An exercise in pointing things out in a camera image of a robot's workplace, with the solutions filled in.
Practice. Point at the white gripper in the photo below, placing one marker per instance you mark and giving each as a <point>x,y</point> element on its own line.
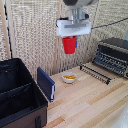
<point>73,28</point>

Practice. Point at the red plastic cup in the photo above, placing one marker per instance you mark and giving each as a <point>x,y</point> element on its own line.
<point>69,44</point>

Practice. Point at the black fabric storage box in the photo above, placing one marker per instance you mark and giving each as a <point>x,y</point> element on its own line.
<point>18,95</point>

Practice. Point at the white bowl with yellow food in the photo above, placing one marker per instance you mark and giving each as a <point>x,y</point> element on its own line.
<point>69,77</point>

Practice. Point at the black toaster oven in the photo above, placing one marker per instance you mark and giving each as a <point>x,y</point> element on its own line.
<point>113,55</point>

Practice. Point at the dark blue book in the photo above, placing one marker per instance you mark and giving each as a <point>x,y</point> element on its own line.
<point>45,83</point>

